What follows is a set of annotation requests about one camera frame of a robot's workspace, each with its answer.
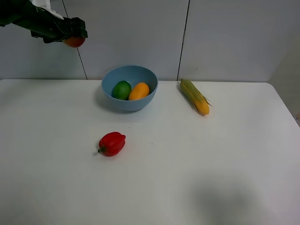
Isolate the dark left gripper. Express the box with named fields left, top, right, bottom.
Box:
left=30, top=7, right=89, bottom=44

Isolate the red yellow pomegranate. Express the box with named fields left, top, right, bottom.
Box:
left=62, top=36, right=85, bottom=48

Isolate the green lime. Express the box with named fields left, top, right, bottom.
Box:
left=112, top=81, right=132, bottom=100

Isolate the orange yellow mango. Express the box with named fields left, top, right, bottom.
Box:
left=128, top=82, right=150, bottom=101

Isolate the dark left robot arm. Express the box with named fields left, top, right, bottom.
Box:
left=0, top=0, right=88, bottom=48

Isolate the light blue bowl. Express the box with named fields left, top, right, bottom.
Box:
left=101, top=65, right=158, bottom=112

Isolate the red bell pepper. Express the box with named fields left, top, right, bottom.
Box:
left=98, top=132, right=126, bottom=157

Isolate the corn cob with husk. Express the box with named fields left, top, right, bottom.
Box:
left=180, top=79, right=211, bottom=116

